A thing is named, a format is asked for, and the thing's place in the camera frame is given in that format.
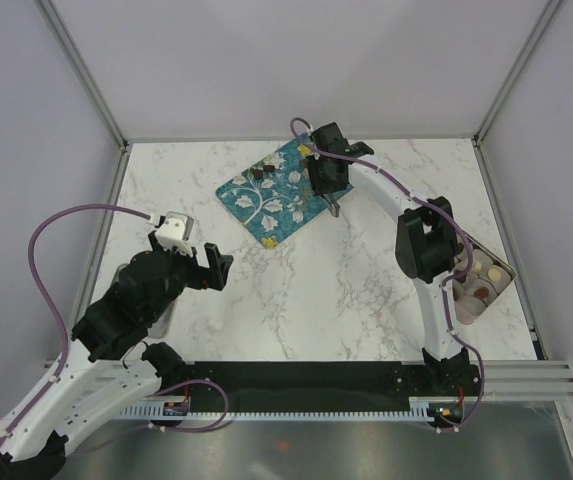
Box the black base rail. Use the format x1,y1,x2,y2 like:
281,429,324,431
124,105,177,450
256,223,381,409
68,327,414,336
162,361,481,412

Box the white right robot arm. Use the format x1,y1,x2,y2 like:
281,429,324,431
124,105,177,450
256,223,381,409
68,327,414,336
298,122,472,395

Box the beige oval chocolate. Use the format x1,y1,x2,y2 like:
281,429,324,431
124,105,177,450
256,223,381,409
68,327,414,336
487,268,502,281

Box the white slotted cable duct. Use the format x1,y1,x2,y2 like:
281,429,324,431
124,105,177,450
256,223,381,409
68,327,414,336
120,397,480,421

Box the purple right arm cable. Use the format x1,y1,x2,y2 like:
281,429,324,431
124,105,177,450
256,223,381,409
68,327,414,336
289,117,487,401

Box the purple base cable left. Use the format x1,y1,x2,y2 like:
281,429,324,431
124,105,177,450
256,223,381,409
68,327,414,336
143,375,232,434

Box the teal floral tray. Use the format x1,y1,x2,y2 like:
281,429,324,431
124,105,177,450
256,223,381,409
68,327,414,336
215,140,327,249

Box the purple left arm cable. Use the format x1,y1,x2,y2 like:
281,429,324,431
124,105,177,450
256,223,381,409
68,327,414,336
0,203,155,480

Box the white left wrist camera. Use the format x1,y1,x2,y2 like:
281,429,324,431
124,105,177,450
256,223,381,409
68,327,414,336
148,212,195,256

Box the aluminium frame post left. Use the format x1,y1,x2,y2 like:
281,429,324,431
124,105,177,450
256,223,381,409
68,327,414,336
35,0,129,152

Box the aluminium frame post right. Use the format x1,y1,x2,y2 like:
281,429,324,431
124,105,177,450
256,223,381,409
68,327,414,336
472,0,565,148

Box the aluminium frame post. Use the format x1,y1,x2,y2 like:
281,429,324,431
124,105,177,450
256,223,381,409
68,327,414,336
472,0,565,148
35,0,129,152

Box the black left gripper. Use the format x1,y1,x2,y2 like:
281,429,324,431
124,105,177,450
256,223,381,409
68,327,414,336
148,230,234,322

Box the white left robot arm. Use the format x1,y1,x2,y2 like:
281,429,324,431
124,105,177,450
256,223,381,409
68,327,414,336
0,243,233,479

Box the pink chocolate box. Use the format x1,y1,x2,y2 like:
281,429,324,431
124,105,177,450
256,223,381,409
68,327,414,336
452,237,517,325

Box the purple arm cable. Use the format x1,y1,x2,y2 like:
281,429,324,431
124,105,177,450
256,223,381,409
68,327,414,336
0,203,155,480
289,117,487,401

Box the metal tongs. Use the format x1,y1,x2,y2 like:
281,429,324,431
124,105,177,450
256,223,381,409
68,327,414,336
325,194,340,218

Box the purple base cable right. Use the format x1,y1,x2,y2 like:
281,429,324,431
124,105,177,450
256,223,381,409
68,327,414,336
433,349,490,434

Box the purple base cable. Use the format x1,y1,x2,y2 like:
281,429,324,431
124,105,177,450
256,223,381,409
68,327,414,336
143,375,232,434
433,349,490,434

